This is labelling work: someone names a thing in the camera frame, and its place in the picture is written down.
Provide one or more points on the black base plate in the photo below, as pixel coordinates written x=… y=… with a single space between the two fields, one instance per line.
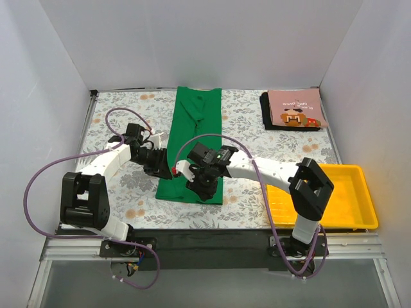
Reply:
x=186 y=249

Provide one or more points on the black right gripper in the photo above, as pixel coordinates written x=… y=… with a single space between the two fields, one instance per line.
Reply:
x=205 y=183

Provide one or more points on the pink folded t shirt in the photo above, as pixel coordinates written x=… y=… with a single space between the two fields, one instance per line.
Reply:
x=296 y=108

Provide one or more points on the green t shirt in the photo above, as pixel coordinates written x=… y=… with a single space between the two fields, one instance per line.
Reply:
x=196 y=112

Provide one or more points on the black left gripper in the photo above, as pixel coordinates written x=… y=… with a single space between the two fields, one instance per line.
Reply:
x=159 y=161

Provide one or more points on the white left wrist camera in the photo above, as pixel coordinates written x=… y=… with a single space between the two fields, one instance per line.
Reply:
x=157 y=140

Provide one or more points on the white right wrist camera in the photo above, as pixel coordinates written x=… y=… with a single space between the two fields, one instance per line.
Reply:
x=182 y=168

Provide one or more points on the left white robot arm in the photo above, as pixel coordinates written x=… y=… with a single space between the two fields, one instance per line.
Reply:
x=85 y=200

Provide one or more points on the yellow plastic tray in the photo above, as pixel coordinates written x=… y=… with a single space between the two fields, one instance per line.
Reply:
x=350 y=205

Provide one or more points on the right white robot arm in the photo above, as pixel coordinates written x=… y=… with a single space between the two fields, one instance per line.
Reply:
x=306 y=182

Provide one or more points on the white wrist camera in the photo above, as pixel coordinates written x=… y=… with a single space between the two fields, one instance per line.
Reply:
x=157 y=140
x=182 y=168

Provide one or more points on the black folded t shirt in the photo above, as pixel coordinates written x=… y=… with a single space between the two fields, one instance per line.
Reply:
x=267 y=122

